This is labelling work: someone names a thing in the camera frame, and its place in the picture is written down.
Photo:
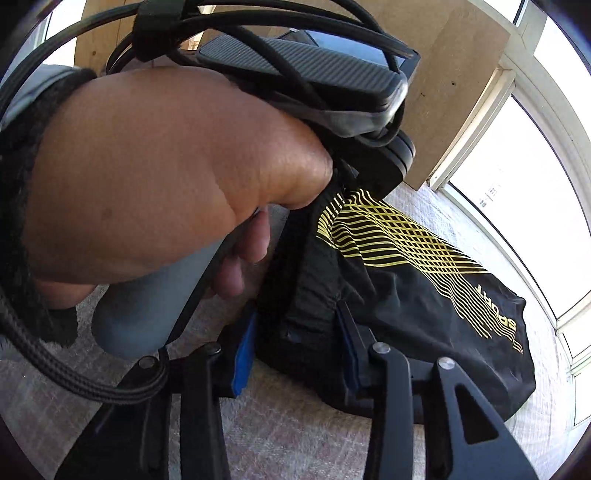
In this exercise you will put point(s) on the knotty pine plank board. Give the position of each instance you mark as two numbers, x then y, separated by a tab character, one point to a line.
94	47

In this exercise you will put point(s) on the person's left hand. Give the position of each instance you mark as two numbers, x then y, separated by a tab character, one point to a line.
140	169

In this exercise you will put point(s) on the large light wooden board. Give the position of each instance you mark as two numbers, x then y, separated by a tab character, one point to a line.
460	46

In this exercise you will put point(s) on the black sport sweatshirt yellow stripes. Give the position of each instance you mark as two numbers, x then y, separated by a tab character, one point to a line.
414	290

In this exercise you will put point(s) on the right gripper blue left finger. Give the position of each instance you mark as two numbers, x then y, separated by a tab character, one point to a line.
131	441

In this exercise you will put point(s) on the pink plaid table cloth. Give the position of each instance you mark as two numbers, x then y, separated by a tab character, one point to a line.
277	429

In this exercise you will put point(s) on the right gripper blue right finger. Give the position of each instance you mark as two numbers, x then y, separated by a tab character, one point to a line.
465	438

